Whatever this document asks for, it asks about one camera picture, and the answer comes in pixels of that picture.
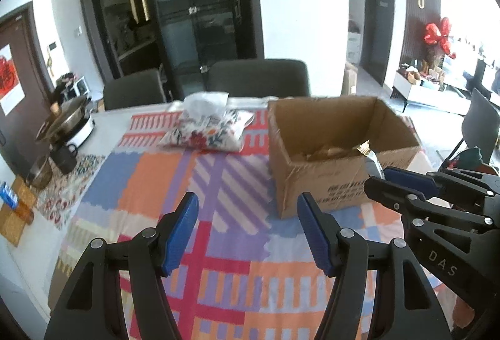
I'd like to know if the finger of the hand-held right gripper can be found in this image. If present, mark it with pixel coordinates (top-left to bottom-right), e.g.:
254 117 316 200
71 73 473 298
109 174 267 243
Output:
384 166 500 205
364 176 495 234

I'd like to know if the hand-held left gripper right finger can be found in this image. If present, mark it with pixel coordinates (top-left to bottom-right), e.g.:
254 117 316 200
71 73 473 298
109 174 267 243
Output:
297 192 454 340

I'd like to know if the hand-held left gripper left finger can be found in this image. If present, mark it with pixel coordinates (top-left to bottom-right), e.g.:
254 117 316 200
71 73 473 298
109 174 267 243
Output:
43 192 200 340

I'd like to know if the brown cardboard box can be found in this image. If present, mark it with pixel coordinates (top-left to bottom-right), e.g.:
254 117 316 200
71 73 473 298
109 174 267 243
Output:
267 95 420 219

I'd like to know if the tan biscuit packet red print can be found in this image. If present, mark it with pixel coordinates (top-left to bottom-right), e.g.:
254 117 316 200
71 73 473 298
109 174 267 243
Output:
305 145 362 162

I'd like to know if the green cloth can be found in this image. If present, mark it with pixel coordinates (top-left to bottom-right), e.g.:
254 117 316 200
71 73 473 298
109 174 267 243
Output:
455 147 485 169

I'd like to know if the colourful patterned tablecloth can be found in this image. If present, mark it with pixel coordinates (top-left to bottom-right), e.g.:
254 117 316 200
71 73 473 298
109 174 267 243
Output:
49 108 442 340

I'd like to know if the white low cabinet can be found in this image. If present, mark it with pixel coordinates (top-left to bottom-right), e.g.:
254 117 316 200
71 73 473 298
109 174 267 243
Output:
392 67 469 114

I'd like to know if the dark dining chair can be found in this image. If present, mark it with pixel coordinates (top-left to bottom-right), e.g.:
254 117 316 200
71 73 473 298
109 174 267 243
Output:
461 87 500 169

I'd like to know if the floral tissue pouch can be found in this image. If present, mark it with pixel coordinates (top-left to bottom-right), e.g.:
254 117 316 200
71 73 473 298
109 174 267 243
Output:
158 108 256 153

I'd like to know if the small background cardboard box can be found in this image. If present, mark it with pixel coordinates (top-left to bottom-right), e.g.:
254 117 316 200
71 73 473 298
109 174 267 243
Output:
342 65 358 96

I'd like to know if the floral placemat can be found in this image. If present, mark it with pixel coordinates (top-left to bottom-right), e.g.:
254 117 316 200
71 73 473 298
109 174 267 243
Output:
33 153 107 231

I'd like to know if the white plastic bag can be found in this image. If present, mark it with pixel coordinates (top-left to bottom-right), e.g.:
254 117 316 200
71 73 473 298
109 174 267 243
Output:
182 91 229 118

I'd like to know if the black mug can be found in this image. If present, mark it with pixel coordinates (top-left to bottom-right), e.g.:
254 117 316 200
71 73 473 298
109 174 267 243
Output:
50 143 79 175

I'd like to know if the red bow decoration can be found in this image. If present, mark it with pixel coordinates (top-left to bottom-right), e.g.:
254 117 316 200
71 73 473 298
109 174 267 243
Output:
422 17 458 60

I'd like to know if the glass bowl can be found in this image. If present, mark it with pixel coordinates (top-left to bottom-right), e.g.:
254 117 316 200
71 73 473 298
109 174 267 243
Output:
25 155 53 190

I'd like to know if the grey dining chair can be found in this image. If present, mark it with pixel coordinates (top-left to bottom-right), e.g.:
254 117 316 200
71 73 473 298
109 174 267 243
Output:
206 59 311 98
102 69 167 111

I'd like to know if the electric hot pot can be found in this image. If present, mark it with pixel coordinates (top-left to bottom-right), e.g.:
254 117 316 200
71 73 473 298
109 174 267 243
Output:
35 96 96 149

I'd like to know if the amber woven mat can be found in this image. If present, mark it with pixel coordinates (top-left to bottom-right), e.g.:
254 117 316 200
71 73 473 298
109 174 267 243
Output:
0 176 38 247

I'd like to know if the blue packet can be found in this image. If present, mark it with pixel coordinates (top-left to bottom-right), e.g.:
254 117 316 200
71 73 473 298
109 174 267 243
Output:
0 181 19 210

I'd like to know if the white microwave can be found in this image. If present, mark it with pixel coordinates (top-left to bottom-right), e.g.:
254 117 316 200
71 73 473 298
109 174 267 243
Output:
64 76 90 99

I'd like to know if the dark glass sliding door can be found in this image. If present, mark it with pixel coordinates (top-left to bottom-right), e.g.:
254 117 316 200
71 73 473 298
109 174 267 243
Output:
148 0 262 99

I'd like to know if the red door poster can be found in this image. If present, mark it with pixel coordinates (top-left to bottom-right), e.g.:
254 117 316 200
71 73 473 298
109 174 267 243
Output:
0 43 25 115

